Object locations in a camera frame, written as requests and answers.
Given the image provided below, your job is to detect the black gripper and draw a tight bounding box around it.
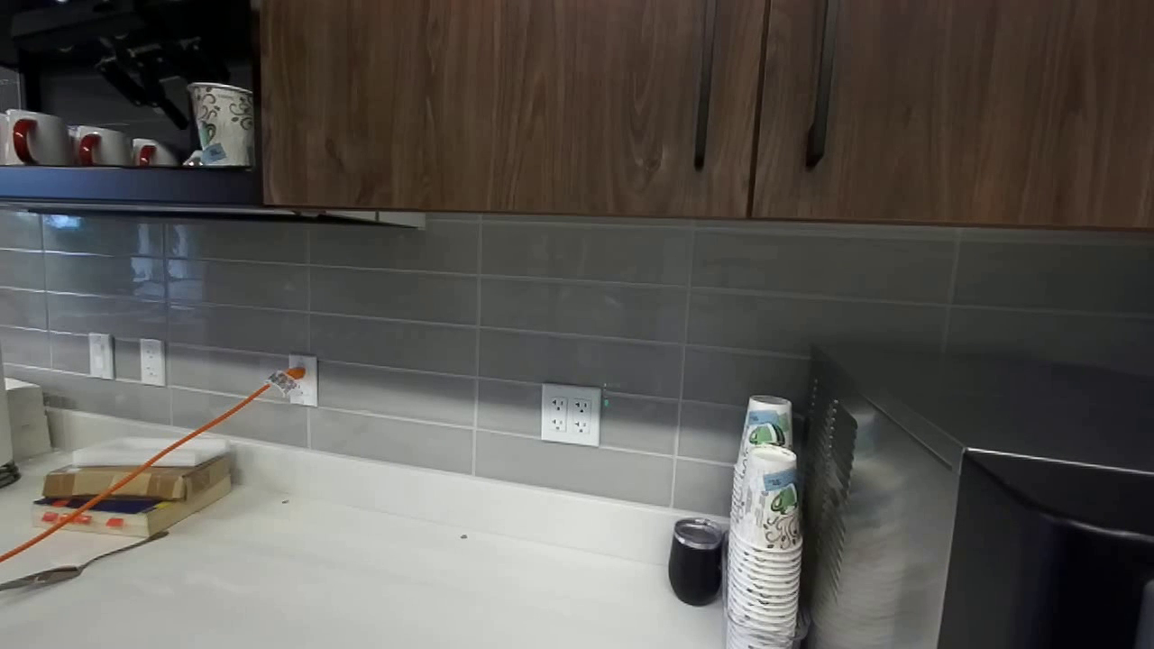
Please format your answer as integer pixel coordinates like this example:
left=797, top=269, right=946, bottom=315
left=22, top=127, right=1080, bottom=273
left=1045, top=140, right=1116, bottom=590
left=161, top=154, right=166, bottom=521
left=89, top=30, right=202, bottom=134

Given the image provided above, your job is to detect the printed white paper cup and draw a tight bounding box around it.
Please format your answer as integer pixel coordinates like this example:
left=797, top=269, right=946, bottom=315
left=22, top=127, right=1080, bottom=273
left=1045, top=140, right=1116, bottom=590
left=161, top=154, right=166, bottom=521
left=184, top=78, right=260, bottom=171

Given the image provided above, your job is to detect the dark cabinet shelf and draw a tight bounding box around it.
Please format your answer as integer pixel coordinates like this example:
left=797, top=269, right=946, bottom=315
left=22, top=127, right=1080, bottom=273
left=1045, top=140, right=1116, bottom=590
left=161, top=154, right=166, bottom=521
left=0, top=163, right=267, bottom=209

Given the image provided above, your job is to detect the wide wooden cabinet door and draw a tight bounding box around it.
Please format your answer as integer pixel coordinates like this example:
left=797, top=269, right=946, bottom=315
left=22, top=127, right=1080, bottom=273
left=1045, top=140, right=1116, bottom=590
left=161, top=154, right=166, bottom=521
left=254, top=0, right=773, bottom=220

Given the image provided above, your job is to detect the short-visible paper cup stack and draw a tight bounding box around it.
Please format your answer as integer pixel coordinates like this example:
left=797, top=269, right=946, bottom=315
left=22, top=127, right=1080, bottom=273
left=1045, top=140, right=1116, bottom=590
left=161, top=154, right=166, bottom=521
left=734, top=392, right=797, bottom=535

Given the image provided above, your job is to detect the tall paper cup stack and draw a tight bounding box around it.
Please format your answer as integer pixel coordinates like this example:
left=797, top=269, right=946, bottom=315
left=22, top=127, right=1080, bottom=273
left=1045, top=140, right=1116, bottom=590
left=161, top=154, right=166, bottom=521
left=723, top=443, right=808, bottom=649

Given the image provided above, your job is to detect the small white red mug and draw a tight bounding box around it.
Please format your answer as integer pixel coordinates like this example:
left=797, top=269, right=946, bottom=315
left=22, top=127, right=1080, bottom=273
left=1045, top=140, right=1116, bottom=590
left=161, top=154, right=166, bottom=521
left=127, top=134, right=179, bottom=171

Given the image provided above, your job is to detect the medium white red mug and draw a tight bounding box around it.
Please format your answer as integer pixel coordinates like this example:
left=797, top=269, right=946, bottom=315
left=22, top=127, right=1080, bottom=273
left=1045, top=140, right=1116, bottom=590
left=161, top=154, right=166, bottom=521
left=66, top=121, right=134, bottom=171

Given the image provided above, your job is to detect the large white red mug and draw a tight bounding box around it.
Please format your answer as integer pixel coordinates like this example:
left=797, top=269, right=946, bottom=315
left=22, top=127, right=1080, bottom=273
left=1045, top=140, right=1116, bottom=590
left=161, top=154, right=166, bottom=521
left=0, top=103, right=74, bottom=171

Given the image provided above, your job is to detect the white block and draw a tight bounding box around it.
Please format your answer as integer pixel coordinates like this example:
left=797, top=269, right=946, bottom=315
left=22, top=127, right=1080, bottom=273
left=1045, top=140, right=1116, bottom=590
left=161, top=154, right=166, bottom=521
left=0, top=375, right=56, bottom=466

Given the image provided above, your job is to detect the wooden box with white top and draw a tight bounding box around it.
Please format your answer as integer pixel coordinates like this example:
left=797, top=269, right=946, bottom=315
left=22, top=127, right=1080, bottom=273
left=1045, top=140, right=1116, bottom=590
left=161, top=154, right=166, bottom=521
left=39, top=433, right=237, bottom=503

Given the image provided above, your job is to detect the metal spoon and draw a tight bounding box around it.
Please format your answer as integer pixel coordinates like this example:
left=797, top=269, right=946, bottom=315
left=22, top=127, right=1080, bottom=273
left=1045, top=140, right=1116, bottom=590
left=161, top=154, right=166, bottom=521
left=0, top=535, right=166, bottom=595

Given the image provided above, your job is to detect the black tumbler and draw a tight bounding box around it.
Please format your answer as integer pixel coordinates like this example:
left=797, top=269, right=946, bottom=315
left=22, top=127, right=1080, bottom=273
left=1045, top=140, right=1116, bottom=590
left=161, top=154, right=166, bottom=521
left=666, top=514, right=729, bottom=608

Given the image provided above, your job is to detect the stainless steel microwave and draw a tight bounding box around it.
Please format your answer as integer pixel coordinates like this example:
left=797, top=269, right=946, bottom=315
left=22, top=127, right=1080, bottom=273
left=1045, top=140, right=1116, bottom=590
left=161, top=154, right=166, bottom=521
left=800, top=341, right=1154, bottom=649

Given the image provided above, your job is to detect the white wall switch plate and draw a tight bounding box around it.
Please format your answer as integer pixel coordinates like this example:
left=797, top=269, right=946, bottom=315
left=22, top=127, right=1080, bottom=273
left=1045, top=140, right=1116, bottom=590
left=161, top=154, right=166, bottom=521
left=137, top=334, right=169, bottom=388
left=83, top=329, right=117, bottom=382

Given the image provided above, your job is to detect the wall outlet with orange plug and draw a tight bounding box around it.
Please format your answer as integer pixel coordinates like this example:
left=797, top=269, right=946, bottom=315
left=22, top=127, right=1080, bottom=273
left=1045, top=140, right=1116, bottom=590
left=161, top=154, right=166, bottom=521
left=283, top=352, right=325, bottom=411

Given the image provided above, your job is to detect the orange power cable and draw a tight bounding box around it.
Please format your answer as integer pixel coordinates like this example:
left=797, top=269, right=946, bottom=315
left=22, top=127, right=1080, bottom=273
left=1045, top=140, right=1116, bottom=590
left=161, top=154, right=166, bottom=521
left=0, top=364, right=310, bottom=571

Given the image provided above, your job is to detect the empty white wall outlet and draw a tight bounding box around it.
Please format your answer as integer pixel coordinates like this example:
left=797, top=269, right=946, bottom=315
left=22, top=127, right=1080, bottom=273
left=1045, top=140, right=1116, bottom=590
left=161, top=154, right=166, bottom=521
left=539, top=382, right=606, bottom=451

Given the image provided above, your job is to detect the black cabinet door handle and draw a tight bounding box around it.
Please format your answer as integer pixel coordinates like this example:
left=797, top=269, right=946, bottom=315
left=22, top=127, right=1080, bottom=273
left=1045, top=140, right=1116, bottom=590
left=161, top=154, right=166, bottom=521
left=688, top=0, right=723, bottom=174
left=800, top=0, right=838, bottom=174

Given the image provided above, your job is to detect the narrow-handled wooden cabinet door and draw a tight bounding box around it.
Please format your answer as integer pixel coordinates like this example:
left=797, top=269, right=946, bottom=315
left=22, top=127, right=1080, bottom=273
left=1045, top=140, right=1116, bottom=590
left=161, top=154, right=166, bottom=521
left=752, top=0, right=1154, bottom=235

